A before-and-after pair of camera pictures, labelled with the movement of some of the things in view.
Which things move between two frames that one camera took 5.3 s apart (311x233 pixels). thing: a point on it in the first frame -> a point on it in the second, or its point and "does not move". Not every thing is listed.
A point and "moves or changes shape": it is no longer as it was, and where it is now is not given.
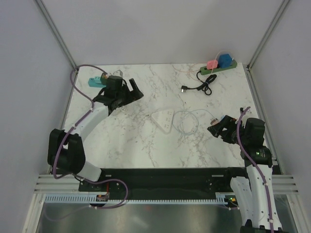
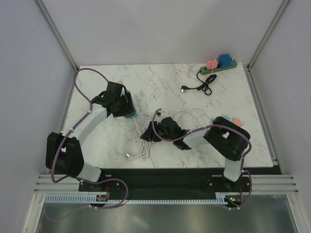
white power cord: x=124 y=108 moves or changes shape
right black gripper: x=227 y=122 -> x=148 y=135
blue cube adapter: x=224 y=60 does not move
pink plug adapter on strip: x=211 y=64 does not move
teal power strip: x=95 y=82 -> x=135 y=116
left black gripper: x=134 y=95 -> x=129 y=108
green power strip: x=204 y=70 does not move
